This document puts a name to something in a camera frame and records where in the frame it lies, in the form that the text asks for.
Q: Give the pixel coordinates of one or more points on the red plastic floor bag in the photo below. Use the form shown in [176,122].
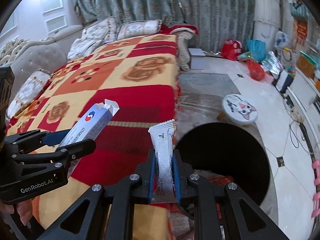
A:
[256,71]

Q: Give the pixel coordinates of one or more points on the green patterned curtain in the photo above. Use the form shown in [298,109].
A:
[216,20]

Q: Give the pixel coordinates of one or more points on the white sachet packet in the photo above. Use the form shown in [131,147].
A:
[161,137]

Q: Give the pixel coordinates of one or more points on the cat face round stool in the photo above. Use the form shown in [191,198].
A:
[239,110]

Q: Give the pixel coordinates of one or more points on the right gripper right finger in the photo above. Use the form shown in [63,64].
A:
[221,212]

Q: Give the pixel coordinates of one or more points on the white bolster pillow left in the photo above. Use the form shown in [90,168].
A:
[27,92]

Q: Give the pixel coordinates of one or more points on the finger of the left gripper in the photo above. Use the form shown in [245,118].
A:
[68,155]
[32,140]

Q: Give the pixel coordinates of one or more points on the person left hand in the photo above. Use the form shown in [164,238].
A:
[24,209]

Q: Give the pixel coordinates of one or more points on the teal shopping bag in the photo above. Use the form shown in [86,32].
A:
[257,48]

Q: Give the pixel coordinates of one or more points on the white bolster pillow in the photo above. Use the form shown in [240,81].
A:
[138,28]
[27,92]

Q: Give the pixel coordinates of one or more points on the white blue toothpaste box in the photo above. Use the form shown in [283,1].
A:
[91,124]

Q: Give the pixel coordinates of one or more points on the red orange patterned blanket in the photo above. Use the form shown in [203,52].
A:
[140,75]

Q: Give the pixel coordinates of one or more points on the red gift bag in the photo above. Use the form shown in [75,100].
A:
[231,49]

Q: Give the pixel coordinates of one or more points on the white folded quilt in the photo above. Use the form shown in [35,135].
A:
[92,38]

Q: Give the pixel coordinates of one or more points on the white bolster pillow far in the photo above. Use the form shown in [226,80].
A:
[138,28]

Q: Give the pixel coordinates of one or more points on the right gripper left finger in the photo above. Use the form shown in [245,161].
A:
[106,212]

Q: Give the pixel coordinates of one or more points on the black round trash bin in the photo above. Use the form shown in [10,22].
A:
[231,152]

